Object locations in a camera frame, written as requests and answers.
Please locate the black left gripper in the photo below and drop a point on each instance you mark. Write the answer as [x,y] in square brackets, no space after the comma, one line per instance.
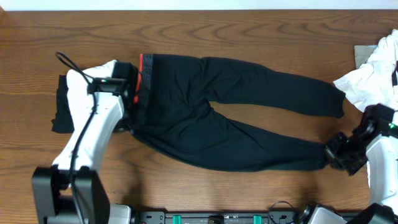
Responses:
[129,126]

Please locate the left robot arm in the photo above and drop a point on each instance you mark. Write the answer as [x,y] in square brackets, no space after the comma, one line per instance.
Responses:
[70,191]

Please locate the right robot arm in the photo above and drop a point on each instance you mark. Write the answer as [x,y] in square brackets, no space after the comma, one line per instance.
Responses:
[373,124]

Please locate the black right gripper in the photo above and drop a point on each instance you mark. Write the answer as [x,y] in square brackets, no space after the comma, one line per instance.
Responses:
[331,149]

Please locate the folded black garment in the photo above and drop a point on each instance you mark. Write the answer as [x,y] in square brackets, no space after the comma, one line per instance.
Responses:
[62,123]

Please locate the crumpled white shirt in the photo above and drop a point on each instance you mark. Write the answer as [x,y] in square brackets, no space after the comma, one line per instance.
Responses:
[372,83]

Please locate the grey cloth piece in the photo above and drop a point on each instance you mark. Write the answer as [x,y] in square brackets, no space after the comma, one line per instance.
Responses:
[362,53]

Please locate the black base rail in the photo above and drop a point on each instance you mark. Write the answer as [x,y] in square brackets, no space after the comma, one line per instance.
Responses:
[280,212]

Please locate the folded white garment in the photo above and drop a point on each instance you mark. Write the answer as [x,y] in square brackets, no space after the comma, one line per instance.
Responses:
[79,101]

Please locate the black leggings with red waistband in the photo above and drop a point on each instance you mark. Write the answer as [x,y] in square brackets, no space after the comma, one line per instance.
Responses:
[173,113]

